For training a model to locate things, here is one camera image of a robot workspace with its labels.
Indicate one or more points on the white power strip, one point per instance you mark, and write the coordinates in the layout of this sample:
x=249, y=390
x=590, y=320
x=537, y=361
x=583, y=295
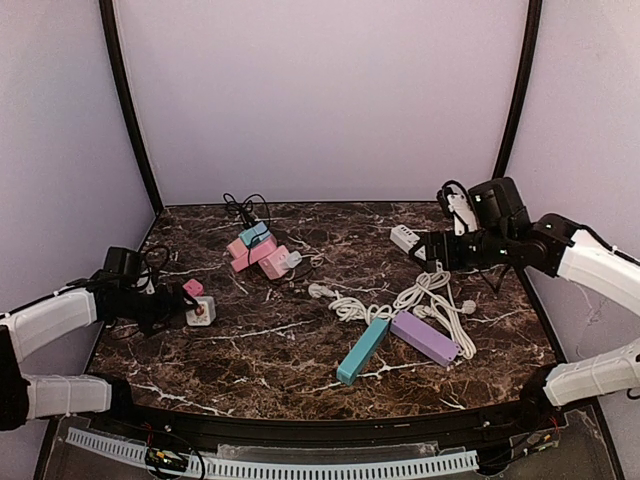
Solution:
x=403, y=237

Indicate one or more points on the right black frame post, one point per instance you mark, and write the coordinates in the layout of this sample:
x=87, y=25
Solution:
x=520, y=87

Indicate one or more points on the pink cube socket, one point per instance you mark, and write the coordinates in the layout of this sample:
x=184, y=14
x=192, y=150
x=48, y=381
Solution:
x=274, y=265

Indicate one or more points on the white cube socket adapter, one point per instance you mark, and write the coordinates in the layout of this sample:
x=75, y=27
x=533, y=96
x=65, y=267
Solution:
x=203, y=315

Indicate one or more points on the left black frame post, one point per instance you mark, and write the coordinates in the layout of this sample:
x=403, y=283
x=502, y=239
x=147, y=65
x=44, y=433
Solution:
x=123, y=90

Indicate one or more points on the purple power strip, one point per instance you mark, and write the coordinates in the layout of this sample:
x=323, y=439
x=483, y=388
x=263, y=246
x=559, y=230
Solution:
x=424, y=338

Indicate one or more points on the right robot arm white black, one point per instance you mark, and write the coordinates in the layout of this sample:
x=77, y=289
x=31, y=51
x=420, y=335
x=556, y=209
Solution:
x=491, y=226

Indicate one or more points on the white charger with cable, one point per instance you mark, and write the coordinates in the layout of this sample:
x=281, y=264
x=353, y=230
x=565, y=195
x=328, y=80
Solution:
x=305, y=263

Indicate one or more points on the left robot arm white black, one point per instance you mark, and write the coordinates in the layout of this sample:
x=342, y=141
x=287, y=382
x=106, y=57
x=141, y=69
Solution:
x=121, y=289

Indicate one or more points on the teal power strip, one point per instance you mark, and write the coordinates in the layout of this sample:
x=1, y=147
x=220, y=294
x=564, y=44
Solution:
x=359, y=355

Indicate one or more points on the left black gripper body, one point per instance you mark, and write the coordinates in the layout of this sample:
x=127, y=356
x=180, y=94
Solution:
x=167, y=302

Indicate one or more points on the white slotted cable duct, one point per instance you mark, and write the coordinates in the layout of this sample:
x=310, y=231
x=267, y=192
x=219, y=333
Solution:
x=203, y=466

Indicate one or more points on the pink plug adapter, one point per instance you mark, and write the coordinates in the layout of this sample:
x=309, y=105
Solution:
x=194, y=288

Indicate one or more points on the pink power strip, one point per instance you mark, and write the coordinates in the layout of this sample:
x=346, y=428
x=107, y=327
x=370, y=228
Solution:
x=243, y=256

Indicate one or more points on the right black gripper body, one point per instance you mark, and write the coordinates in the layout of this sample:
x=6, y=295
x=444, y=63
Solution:
x=441, y=248

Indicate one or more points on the small teal adapter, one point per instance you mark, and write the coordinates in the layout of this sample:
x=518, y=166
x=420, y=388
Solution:
x=254, y=235

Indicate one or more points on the small circuit board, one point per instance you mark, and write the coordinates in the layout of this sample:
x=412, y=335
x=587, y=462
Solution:
x=165, y=459

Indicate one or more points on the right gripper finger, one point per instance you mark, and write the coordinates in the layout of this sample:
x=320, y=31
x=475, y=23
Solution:
x=418, y=252
x=433, y=266

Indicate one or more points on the black frame post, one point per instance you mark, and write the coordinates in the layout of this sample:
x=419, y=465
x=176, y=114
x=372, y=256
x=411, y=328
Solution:
x=123, y=90
x=520, y=87

